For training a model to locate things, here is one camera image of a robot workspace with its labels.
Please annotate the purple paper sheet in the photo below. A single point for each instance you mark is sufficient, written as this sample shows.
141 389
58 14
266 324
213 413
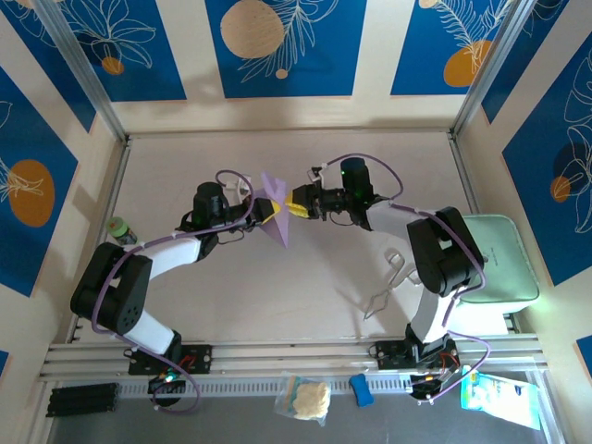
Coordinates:
279 231

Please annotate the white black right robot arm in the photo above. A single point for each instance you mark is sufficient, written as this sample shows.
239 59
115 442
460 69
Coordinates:
444 259

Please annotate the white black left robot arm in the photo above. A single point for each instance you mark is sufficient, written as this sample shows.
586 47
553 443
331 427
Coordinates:
176 254

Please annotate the small green capped bottle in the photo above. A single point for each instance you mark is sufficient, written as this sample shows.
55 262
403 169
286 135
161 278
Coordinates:
121 231

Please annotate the mint green zip pouch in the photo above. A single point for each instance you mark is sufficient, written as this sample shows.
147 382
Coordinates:
509 259

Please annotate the plastic bag with yellow sponge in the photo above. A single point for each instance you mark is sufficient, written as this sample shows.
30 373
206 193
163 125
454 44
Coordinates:
312 400

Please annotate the blue bone-shaped sponge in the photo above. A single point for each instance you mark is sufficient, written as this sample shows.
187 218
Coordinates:
361 390

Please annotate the black controller board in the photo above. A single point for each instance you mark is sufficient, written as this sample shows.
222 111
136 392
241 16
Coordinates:
425 392
155 386

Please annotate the black ribbed block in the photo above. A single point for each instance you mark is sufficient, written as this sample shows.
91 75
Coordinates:
81 400

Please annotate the teal snack packet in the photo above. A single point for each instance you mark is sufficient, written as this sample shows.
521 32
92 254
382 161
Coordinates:
499 400

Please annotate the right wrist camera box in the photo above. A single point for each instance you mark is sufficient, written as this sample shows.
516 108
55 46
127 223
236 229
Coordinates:
319 172

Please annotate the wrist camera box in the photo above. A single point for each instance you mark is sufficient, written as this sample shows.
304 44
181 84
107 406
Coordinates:
319 172
241 188

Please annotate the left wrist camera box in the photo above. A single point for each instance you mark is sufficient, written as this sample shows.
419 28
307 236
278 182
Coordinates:
241 188

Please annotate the aluminium side rail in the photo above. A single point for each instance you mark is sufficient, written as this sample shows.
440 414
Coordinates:
462 168
116 185

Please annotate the blue floral wall poster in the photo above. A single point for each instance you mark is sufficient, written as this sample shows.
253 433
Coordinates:
139 46
515 60
416 46
532 185
324 46
46 41
28 139

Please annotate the long aluminium base rail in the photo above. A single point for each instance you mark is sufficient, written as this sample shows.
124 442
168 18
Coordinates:
296 356

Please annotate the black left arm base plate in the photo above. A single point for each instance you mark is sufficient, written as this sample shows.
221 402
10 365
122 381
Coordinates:
203 358

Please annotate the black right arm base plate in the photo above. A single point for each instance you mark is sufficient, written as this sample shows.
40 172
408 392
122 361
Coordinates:
386 356

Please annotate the aluminium frame post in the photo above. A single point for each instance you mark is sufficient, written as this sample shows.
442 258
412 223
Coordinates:
489 69
83 69

